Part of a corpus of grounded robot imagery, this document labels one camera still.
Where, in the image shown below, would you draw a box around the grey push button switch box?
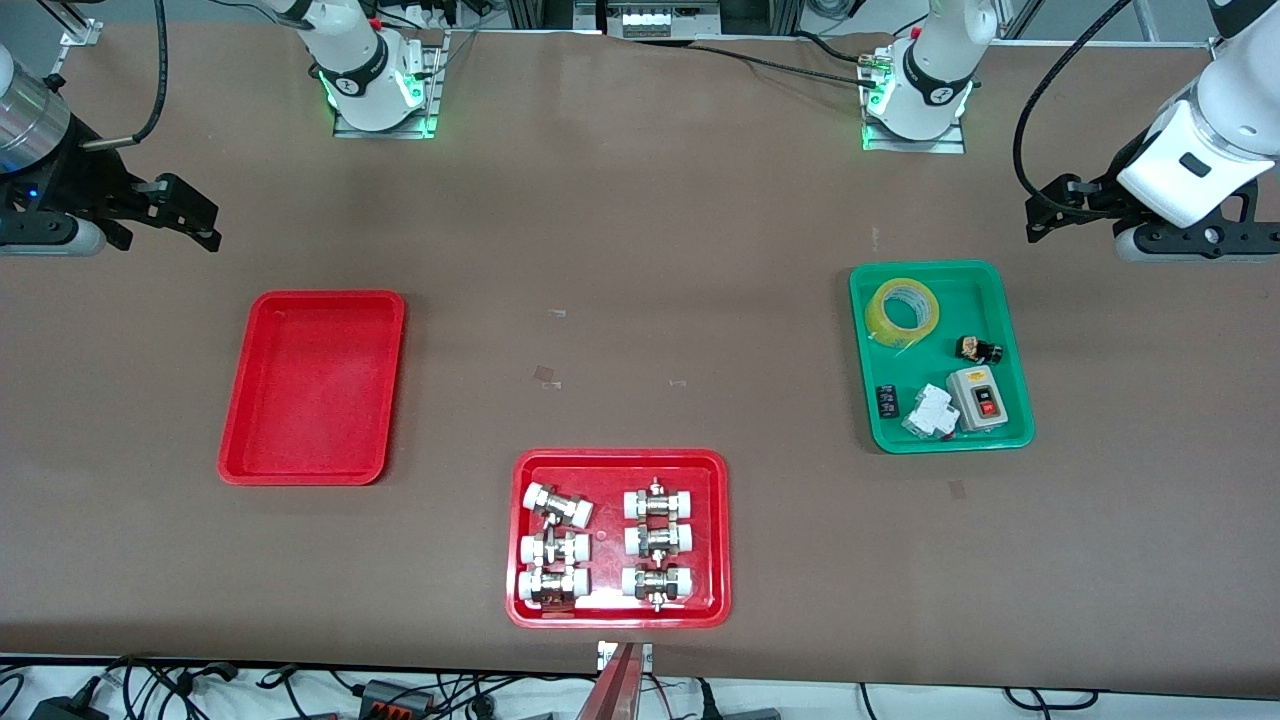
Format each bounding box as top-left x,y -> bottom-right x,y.
946,366 -> 1011,433

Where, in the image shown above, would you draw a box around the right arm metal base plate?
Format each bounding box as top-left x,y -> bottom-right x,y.
333,30 -> 447,139

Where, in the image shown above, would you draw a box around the red aluminium bar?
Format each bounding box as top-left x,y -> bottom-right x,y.
575,642 -> 641,720

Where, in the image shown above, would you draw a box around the yellow clear tape roll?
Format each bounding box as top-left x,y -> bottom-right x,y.
865,278 -> 941,349

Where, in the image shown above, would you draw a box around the red tray holding fittings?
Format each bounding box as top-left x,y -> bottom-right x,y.
505,448 -> 732,629

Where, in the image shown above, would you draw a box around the empty red plastic tray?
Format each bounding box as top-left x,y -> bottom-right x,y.
218,290 -> 406,487

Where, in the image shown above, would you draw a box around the black red power box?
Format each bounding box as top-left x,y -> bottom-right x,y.
360,680 -> 433,717

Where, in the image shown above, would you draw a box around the black cable on table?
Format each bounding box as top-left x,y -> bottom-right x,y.
690,40 -> 883,86

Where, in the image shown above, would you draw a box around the black power adapter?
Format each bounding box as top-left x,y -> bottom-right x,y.
30,690 -> 106,720

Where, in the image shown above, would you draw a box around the white metal pipe fitting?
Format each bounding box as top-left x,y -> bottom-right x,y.
621,564 -> 695,612
523,482 -> 594,529
624,522 -> 694,558
517,566 -> 591,610
519,530 -> 591,568
623,478 -> 696,522

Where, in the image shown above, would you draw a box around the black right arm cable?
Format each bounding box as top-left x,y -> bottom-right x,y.
80,0 -> 169,151

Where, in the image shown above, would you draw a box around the white circuit breaker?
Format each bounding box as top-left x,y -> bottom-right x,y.
901,384 -> 961,441

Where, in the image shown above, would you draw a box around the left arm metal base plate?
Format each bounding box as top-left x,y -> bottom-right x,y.
862,45 -> 967,154

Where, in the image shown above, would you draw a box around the green plastic tray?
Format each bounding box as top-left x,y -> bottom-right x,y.
849,260 -> 1035,455

